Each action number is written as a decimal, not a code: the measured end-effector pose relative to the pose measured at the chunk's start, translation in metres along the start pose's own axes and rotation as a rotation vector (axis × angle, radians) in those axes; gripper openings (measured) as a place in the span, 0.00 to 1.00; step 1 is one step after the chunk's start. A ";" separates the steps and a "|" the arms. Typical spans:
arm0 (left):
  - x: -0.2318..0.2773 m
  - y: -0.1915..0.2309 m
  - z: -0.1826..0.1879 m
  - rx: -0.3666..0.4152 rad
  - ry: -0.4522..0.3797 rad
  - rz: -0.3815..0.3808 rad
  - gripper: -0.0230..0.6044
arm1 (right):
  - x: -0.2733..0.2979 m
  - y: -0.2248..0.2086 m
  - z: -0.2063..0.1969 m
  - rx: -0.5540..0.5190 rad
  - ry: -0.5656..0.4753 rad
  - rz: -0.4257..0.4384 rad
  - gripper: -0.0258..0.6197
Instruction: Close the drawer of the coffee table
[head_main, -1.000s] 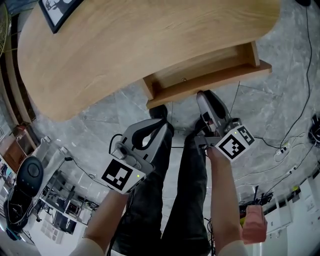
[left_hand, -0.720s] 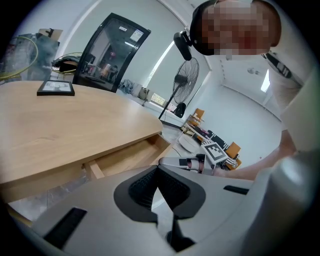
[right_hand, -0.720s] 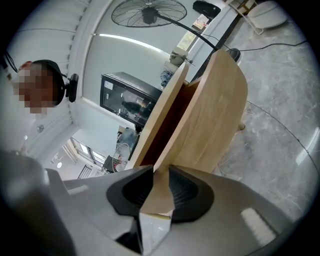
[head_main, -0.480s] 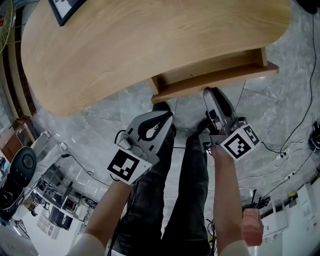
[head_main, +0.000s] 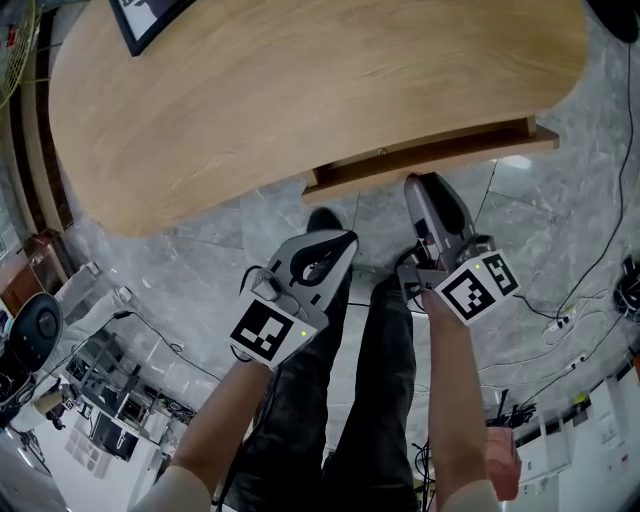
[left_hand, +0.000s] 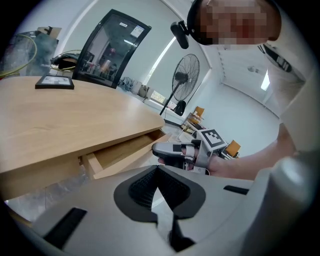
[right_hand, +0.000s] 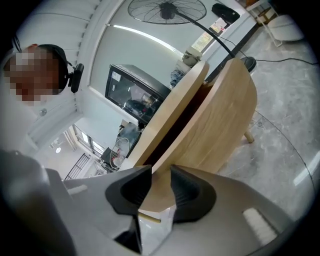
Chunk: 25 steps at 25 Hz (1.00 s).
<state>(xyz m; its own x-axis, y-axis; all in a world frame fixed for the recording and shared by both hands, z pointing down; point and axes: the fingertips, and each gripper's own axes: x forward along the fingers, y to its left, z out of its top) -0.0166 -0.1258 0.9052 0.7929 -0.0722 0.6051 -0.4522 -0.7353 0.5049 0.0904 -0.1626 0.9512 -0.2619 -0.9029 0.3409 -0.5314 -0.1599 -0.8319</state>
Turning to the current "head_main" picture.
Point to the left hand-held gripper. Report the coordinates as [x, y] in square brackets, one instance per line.
[260, 332]

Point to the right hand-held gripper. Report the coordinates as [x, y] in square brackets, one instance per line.
[475, 290]

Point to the wooden drawer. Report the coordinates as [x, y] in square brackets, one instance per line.
[450, 150]

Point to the person's right forearm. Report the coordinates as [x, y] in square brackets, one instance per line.
[452, 390]

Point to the person's left forearm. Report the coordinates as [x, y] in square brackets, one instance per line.
[220, 420]

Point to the wooden coffee table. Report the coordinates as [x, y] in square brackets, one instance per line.
[275, 100]

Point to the person's left black shoe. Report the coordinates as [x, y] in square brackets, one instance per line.
[322, 220]

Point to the person's black trousers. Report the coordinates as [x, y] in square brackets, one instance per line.
[385, 400]

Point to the white power strip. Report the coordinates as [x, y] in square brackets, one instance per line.
[560, 324]
[579, 360]

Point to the white low cabinet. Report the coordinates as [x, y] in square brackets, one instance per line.
[550, 450]

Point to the black fan with disc base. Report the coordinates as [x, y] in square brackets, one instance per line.
[40, 320]

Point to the brown wooden cabinet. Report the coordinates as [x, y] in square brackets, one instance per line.
[25, 280]

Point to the framed deer picture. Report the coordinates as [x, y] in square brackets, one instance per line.
[145, 20]

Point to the dark wooden step platform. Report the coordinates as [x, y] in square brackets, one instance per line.
[37, 150]

